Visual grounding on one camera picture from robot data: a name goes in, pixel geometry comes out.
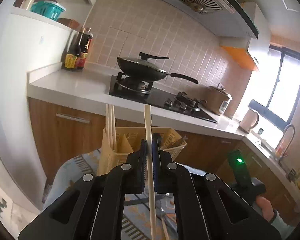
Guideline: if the wall cabinet with orange underside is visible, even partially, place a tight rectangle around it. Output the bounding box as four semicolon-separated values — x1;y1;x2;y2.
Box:
220;1;272;72

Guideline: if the silver sink faucet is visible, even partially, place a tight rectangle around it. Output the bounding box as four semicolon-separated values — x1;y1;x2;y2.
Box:
277;124;296;161

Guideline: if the wooden base cabinet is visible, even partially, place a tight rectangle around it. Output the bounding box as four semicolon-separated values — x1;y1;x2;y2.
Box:
27;97;300;220

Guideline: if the dark framed window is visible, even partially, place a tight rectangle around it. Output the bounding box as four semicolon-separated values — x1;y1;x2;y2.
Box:
249;44;300;133

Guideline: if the white range hood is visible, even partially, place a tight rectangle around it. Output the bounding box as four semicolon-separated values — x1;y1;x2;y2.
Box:
137;0;260;39

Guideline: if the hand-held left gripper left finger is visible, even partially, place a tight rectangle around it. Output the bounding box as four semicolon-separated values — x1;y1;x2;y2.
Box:
17;140;149;240

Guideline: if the pale electric kettle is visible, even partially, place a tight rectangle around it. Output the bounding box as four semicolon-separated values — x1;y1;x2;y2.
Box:
239;109;260;132

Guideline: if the teal plastic basket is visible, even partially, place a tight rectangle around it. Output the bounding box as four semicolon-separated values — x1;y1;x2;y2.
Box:
30;1;66;22

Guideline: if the yellow plastic utensil basket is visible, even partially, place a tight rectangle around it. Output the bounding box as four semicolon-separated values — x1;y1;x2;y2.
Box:
97;126;187;178

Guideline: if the beige rice cooker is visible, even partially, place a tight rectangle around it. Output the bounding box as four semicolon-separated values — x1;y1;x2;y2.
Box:
207;83;232;116

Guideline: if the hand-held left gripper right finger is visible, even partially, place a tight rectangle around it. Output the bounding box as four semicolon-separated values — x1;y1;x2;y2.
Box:
151;134;282;240

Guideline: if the wok lid with black handle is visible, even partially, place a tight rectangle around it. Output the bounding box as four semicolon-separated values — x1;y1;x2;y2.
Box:
117;52;170;74

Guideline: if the dark sauce bottle red label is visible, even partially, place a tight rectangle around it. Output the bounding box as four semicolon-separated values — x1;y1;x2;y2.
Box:
76;27;94;70

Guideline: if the white kitchen countertop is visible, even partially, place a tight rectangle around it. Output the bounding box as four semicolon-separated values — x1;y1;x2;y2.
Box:
27;61;300;198

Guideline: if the person's right hand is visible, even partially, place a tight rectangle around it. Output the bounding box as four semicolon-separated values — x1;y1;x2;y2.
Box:
255;196;277;224

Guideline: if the black wok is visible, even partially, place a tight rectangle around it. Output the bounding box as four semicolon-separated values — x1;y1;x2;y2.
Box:
117;56;198;85

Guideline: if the brown tray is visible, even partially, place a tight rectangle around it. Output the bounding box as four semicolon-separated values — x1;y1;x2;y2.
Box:
57;17;81;29

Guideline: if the person's right forearm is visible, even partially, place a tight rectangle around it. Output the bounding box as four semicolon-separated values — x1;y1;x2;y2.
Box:
270;209;298;238

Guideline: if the dark sauce bottle yellow label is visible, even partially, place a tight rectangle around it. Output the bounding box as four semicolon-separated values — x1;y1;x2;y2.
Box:
62;27;87;71

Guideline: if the black gas hob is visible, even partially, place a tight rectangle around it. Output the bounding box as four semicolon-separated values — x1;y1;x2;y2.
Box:
109;71;219;124

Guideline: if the blue patterned tablecloth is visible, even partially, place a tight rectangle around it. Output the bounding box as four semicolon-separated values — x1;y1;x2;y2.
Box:
42;149;268;240

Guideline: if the metal spoon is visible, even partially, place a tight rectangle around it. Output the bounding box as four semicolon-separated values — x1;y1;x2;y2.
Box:
157;206;175;221

